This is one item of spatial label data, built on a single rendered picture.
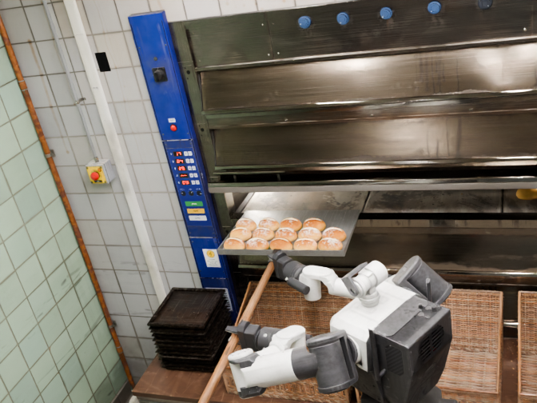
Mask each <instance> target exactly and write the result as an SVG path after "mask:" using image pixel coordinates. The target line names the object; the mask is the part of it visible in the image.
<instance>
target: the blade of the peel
mask: <svg viewBox="0 0 537 403"><path fill-rule="evenodd" d="M359 214H360V209H342V210H268V211H245V213H244V214H243V215H242V217H241V218H240V219H242V218H249V219H252V220H253V221H255V222H256V224H257V228H259V227H258V225H259V222H260V220H262V219H263V218H266V217H270V218H273V219H275V220H277V221H278V222H279V224H280V222H281V221H282V220H283V219H285V218H287V217H294V218H296V219H298V220H299V221H300V222H301V223H302V228H301V229H303V224H304V222H305V221H306V220H307V219H309V218H311V217H316V218H319V219H321V220H322V221H324V223H325V225H326V227H325V229H324V230H323V231H320V232H321V235H322V234H323V232H324V231H325V230H326V229H328V228H330V227H337V228H340V229H342V230H343V231H344V232H345V233H346V238H345V240H344V241H341V243H342V245H343V247H342V250H319V248H318V244H319V242H320V240H322V239H323V238H322V237H321V239H320V240H319V241H316V243H317V249H316V250H308V249H294V248H293V246H294V243H295V242H296V241H297V240H298V239H299V236H298V235H299V232H300V231H301V229H300V230H298V231H296V233H297V239H296V240H295V241H291V243H292V249H282V252H284V253H286V254H287V256H329V257H344V256H345V254H346V251H347V248H348V245H349V242H350V240H351V237H352V233H353V230H354V229H355V226H356V222H357V219H358V217H359ZM233 229H236V225H235V226H234V227H233ZM233 229H232V230H233ZM232 230H231V231H230V233H231V232H232ZM230 233H229V234H228V236H227V237H226V238H225V240H224V241H223V242H222V243H221V245H220V246H219V247H218V249H217V252H218V254H220V255H269V254H271V253H272V252H273V249H271V248H270V242H271V241H272V240H270V241H268V243H269V248H268V249H246V244H247V242H248V241H244V243H245V249H225V247H224V243H225V241H226V240H227V239H228V238H230Z"/></svg>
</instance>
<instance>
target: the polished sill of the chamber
mask: <svg viewBox="0 0 537 403"><path fill-rule="evenodd" d="M243 214H244V213H235V214H234V215H233V216H232V218H231V222H232V226H235V225H236V223H237V221H239V220H240V218H241V217H242V215H243ZM355 227H425V228H537V213H360V214H359V217H358V219H357V222H356V226H355Z"/></svg>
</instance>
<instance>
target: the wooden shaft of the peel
mask: <svg viewBox="0 0 537 403"><path fill-rule="evenodd" d="M273 270H274V264H273V262H272V261H271V262H269V264H268V266H267V268H266V270H265V272H264V274H263V275H262V277H261V279H260V281H259V283H258V285H257V287H256V289H255V291H254V293H253V295H252V297H251V299H250V301H249V303H248V305H247V307H246V309H245V311H244V313H243V315H242V317H241V319H243V320H244V321H249V319H250V317H251V316H252V314H253V311H254V309H255V308H256V306H257V303H258V301H259V300H260V298H261V295H262V293H263V291H264V289H265V286H266V285H267V283H268V281H269V278H270V277H271V275H272V272H273ZM241 319H240V321H241ZM240 321H239V323H240ZM239 323H238V324H239ZM238 342H239V337H238V334H235V333H233V335H232V336H231V338H230V340H229V343H228V344H227V346H226V348H225V351H224V352H223V354H222V356H221V359H220V360H219V362H218V364H217V367H216V368H215V370H214V372H213V375H212V376H211V378H210V380H209V383H208V384H207V386H206V387H205V390H204V392H203V393H202V395H201V398H200V400H199V401H198V403H209V402H210V399H211V397H212V395H213V393H214V391H215V389H216V387H217V385H218V383H219V381H220V379H221V377H222V375H223V373H224V371H225V369H226V367H227V365H228V363H229V360H228V356H229V355H230V354H231V353H233V352H234V350H235V348H236V347H237V344H238Z"/></svg>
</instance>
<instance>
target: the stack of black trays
mask: <svg viewBox="0 0 537 403"><path fill-rule="evenodd" d="M224 294H225V289H206V288H178V287H173V288H172V289H171V290H170V291H169V293H168V295H167V296H166V297H165V299H164V301H163V302H162V303H161V305H160V306H159V307H158V309H157V311H156V312H155V314H154V315H153V316H152V317H151V319H150V320H149V322H148V324H147V326H150V327H149V329H151V331H150V332H151V333H153V334H152V337H154V339H153V341H155V343H154V344H155V345H156V347H155V348H156V349H157V351H156V352H155V353H159V355H158V357H159V359H158V360H162V362H161V365H163V366H162V367H163V368H166V369H179V370H190V371H201V372H212V373H213V372H214V370H215V368H216V367H217V364H218V362H219V360H220V359H221V356H222V354H223V352H224V351H225V348H226V346H227V344H228V343H229V341H228V339H229V338H230V337H231V335H232V333H230V332H226V331H225V329H226V327H227V326H233V324H232V321H233V320H230V319H231V317H230V314H231V313H228V311H229V309H227V307H228V305H225V304H226V302H227V301H225V298H226V297H223V296H224Z"/></svg>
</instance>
